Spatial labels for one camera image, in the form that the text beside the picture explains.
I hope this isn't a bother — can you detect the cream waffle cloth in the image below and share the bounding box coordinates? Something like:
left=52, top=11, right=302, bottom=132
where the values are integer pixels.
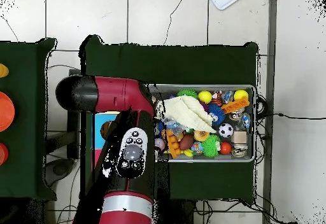
left=155, top=95, right=217, bottom=134

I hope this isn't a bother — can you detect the wooden box with three holes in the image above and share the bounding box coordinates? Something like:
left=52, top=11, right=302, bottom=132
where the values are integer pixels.
left=92, top=111, right=120, bottom=169

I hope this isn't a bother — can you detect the silver mesh bin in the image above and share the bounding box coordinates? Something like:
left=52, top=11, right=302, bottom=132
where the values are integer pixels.
left=148, top=84, right=256, bottom=163

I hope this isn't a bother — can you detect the green spiky ball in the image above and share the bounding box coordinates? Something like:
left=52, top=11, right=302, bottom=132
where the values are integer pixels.
left=177, top=88, right=199, bottom=99
left=201, top=134, right=221, bottom=158

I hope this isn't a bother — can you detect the toy burger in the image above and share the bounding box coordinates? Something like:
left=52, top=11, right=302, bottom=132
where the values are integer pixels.
left=194, top=130, right=210, bottom=143

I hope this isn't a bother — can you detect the plain yellow ball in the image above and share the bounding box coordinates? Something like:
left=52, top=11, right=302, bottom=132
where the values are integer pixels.
left=197, top=90, right=213, bottom=104

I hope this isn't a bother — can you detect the dark green table cloth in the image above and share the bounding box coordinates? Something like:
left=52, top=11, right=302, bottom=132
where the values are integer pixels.
left=80, top=34, right=259, bottom=204

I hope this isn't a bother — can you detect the blue spiky ball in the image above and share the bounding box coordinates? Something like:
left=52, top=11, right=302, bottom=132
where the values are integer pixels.
left=208, top=103, right=226, bottom=127

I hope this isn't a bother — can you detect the black and white soccer ball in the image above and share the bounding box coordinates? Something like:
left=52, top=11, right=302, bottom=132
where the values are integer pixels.
left=218, top=123, right=234, bottom=138

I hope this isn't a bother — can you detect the plain orange ball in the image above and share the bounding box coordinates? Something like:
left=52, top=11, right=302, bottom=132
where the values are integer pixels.
left=219, top=142, right=232, bottom=155

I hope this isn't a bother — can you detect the orange toy brick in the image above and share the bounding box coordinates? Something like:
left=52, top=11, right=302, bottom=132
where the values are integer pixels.
left=220, top=97, right=250, bottom=114

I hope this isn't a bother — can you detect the wooden cube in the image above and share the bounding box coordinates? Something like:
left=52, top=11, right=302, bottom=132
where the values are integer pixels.
left=232, top=130, right=248, bottom=144

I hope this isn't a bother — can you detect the yellow smiley ball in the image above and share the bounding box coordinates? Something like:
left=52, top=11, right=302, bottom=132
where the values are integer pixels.
left=233, top=89, right=249, bottom=102

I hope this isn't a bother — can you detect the white tray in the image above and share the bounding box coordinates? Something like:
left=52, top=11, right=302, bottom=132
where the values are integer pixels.
left=208, top=0, right=244, bottom=11

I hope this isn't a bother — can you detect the neighbouring green cloth table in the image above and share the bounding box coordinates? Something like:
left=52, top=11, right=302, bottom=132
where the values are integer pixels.
left=0, top=37, right=58, bottom=200

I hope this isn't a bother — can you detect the orange plastic bowl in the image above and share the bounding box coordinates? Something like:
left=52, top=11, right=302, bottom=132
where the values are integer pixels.
left=0, top=91, right=15, bottom=132

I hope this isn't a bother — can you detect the red plastic dish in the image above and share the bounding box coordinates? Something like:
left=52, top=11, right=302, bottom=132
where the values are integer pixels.
left=0, top=142, right=9, bottom=166

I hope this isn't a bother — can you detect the yellow plastic toy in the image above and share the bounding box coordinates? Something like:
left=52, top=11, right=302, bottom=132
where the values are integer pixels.
left=0, top=63, right=10, bottom=79

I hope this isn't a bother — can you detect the black cable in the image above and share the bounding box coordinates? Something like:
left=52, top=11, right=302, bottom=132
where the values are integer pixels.
left=254, top=111, right=326, bottom=121

